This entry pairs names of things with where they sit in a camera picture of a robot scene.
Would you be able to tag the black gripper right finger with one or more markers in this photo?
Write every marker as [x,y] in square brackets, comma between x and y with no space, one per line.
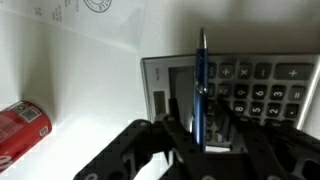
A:
[250,140]

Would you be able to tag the silver calculator with dark keys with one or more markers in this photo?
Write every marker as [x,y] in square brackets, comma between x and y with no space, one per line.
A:
[260,90]

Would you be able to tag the red soda can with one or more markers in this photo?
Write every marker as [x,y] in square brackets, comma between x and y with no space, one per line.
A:
[20,130]

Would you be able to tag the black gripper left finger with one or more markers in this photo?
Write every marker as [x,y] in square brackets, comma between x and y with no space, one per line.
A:
[180,133]

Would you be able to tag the white printed paper sheet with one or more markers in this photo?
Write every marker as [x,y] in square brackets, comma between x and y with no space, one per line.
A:
[83,16]

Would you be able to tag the blue pen with silver clip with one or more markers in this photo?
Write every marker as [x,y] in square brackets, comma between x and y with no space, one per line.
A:
[201,83]

